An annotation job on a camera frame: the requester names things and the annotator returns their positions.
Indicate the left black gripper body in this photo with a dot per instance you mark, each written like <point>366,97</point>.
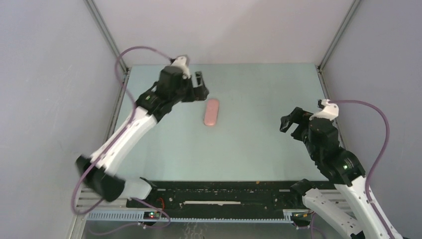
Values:
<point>191,93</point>

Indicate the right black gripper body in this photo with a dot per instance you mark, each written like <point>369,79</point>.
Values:
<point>301,119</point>

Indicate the pink glasses case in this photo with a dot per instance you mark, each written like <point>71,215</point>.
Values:
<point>211,112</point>

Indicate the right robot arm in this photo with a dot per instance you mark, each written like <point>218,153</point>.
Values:
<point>344,170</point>

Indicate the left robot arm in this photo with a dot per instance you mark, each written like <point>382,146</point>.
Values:
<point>99,170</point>

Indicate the right controller board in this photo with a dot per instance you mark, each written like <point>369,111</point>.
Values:
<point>301,217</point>

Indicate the controller board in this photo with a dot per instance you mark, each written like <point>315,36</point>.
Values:
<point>301,217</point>
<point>153,215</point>

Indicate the left controller board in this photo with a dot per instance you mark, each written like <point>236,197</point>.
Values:
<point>153,215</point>

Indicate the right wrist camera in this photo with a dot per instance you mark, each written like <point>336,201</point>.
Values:
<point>328,110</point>

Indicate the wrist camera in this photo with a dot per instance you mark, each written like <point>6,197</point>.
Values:
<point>328,110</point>
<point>182,62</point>

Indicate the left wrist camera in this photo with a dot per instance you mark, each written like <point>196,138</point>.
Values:
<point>182,62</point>

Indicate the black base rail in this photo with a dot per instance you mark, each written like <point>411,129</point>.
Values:
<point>263,199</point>

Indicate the right aluminium frame post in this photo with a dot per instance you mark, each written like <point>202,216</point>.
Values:
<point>340,32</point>

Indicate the aluminium frame post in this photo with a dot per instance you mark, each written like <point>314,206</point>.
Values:
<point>340,32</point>
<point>101,24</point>

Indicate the left aluminium frame post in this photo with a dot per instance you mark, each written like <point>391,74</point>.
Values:
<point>101,24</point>

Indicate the white cable duct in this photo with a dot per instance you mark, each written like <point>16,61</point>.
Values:
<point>141,216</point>

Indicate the aluminium extrusion rail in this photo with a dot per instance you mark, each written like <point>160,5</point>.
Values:
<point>87,198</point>

